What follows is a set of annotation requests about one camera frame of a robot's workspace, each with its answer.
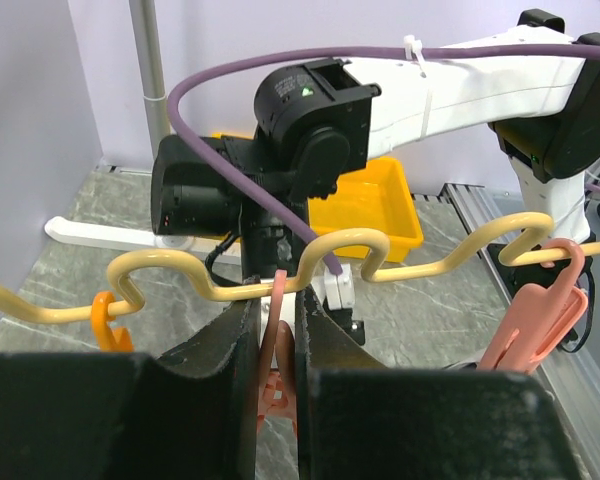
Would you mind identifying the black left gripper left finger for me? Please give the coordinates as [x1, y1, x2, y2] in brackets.
[0, 300, 260, 479]

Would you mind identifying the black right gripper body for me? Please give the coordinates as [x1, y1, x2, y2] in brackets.
[239, 219, 366, 346]

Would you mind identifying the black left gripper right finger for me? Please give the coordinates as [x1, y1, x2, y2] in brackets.
[295, 288, 580, 479]

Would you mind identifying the pink end clothespin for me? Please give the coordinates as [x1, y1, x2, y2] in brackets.
[477, 239, 588, 374]

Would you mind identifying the yellow clip hanger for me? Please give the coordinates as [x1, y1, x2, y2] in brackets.
[0, 212, 600, 325]

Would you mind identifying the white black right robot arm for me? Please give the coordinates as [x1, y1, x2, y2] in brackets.
[151, 10, 600, 247]

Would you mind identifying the orange yellow clothespin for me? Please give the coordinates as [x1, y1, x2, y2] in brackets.
[90, 291, 134, 353]

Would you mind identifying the yellow plastic tray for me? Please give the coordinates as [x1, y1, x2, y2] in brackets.
[210, 130, 425, 264]

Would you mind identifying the metal clothes rack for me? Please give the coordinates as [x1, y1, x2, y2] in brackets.
[44, 1, 219, 258]

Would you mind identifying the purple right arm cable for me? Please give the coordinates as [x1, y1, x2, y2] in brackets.
[167, 42, 600, 275]

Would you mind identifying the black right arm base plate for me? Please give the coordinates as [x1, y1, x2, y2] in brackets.
[483, 234, 596, 355]

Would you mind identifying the aluminium rail frame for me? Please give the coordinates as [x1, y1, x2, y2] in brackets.
[94, 162, 600, 480]

